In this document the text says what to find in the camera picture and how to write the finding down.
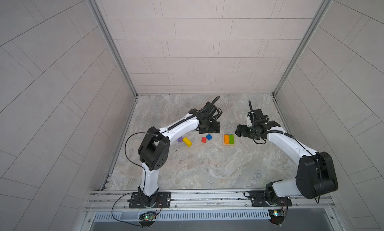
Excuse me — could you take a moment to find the orange wood block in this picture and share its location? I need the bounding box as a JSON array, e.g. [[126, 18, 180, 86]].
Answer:
[[224, 135, 230, 144]]

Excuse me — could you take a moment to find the left black cable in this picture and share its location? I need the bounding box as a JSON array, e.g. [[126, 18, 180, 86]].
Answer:
[[124, 131, 157, 169]]

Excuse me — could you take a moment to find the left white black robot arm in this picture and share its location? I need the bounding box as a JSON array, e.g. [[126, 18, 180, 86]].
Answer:
[[135, 109, 222, 208]]

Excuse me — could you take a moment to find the green wood block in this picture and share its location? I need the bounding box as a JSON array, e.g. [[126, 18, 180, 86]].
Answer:
[[229, 135, 235, 145]]

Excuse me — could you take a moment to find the right yellow circuit board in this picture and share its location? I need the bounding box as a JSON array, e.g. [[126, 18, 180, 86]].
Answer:
[[268, 210, 286, 225]]

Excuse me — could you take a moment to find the yellow wood block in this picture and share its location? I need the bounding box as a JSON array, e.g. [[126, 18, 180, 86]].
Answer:
[[183, 137, 192, 147]]

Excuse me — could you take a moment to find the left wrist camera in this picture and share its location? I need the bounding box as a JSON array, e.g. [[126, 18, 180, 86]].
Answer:
[[203, 102, 223, 121]]

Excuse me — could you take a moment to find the natural wood block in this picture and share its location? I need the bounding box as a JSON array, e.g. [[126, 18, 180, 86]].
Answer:
[[223, 134, 236, 146]]

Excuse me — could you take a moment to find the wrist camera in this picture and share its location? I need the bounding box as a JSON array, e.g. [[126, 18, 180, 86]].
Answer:
[[250, 109, 269, 126], [203, 102, 223, 121]]

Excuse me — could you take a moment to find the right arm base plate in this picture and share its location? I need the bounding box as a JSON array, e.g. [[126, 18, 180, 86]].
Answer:
[[247, 190, 292, 207]]

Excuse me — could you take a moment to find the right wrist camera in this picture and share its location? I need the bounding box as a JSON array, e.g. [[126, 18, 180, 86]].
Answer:
[[250, 109, 269, 126]]

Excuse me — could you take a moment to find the aluminium mounting rail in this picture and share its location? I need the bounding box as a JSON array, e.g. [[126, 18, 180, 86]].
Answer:
[[84, 189, 336, 212]]

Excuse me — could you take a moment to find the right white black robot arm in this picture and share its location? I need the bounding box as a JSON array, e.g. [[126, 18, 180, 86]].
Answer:
[[235, 122, 339, 206]]

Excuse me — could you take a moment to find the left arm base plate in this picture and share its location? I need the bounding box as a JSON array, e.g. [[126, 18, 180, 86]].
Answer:
[[129, 192, 171, 209]]

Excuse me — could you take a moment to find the left green circuit board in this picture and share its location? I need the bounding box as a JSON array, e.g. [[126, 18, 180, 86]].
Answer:
[[139, 212, 157, 222]]

